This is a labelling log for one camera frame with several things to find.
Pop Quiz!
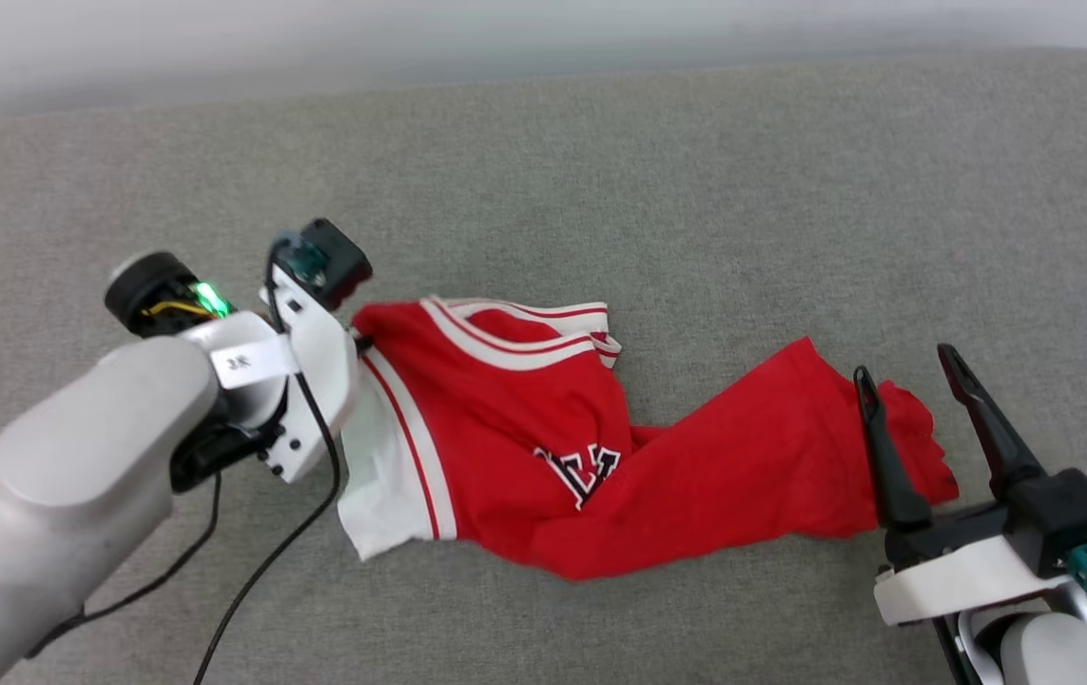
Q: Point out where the red and white jersey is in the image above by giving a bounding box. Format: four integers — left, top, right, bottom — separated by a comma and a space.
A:
338, 296, 961, 582

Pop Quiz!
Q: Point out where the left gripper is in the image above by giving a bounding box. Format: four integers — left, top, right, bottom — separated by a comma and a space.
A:
104, 250, 377, 492

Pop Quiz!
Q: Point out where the thin black cable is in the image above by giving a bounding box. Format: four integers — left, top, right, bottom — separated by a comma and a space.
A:
25, 472, 223, 659
192, 243, 345, 685

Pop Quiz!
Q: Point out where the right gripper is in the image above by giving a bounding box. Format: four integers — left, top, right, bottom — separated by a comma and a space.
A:
853, 343, 1087, 627

